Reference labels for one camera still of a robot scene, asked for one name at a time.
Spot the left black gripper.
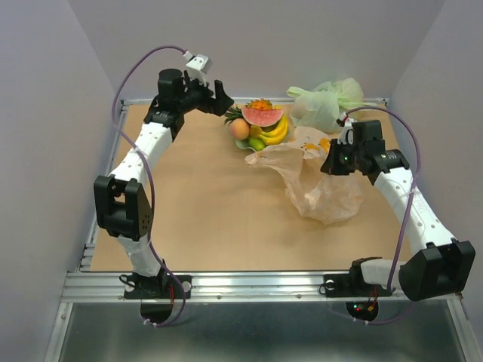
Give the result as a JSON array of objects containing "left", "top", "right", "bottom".
[{"left": 179, "top": 72, "right": 235, "bottom": 118}]

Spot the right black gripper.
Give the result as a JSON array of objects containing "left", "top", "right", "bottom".
[{"left": 319, "top": 138, "right": 365, "bottom": 175}]

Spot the fake pineapple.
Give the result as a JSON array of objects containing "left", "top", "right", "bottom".
[{"left": 224, "top": 99, "right": 284, "bottom": 127}]

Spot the fake peach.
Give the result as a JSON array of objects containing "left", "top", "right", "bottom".
[{"left": 229, "top": 118, "right": 250, "bottom": 140}]

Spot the fake watermelon slice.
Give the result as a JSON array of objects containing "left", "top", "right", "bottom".
[{"left": 241, "top": 107, "right": 284, "bottom": 127}]

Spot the banana print plastic bag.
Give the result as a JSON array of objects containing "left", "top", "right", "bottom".
[{"left": 245, "top": 126, "right": 363, "bottom": 225}]

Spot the fake banana bunch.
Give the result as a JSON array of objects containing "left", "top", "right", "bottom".
[{"left": 250, "top": 115, "right": 289, "bottom": 146}]

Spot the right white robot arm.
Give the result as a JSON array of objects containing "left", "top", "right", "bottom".
[{"left": 321, "top": 118, "right": 475, "bottom": 302}]

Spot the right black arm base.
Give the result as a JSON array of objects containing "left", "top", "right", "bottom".
[{"left": 318, "top": 257, "right": 392, "bottom": 325}]

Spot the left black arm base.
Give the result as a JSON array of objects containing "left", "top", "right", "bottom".
[{"left": 118, "top": 270, "right": 192, "bottom": 327}]

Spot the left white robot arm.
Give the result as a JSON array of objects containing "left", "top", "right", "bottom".
[{"left": 94, "top": 69, "right": 234, "bottom": 297}]

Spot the tied green plastic bag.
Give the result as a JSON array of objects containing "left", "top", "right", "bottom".
[{"left": 287, "top": 78, "right": 375, "bottom": 133}]

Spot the fake green lime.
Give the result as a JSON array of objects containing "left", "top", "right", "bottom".
[{"left": 248, "top": 137, "right": 259, "bottom": 152}]

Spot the light green fruit plate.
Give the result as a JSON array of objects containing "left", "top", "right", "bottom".
[{"left": 235, "top": 137, "right": 271, "bottom": 152}]

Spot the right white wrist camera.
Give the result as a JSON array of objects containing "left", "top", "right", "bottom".
[{"left": 337, "top": 118, "right": 356, "bottom": 145}]

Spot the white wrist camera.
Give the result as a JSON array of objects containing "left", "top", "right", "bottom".
[
  {"left": 337, "top": 118, "right": 356, "bottom": 145},
  {"left": 183, "top": 51, "right": 212, "bottom": 86}
]

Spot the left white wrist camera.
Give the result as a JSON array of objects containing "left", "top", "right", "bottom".
[{"left": 183, "top": 51, "right": 212, "bottom": 86}]

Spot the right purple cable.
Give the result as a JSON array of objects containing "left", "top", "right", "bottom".
[{"left": 337, "top": 106, "right": 423, "bottom": 326}]

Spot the purple cable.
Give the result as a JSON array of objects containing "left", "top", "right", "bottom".
[
  {"left": 110, "top": 45, "right": 195, "bottom": 328},
  {"left": 337, "top": 106, "right": 423, "bottom": 326}
]

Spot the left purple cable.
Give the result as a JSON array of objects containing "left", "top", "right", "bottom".
[{"left": 110, "top": 45, "right": 195, "bottom": 328}]

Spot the aluminium front rail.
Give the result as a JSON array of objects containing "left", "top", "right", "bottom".
[{"left": 62, "top": 269, "right": 465, "bottom": 302}]

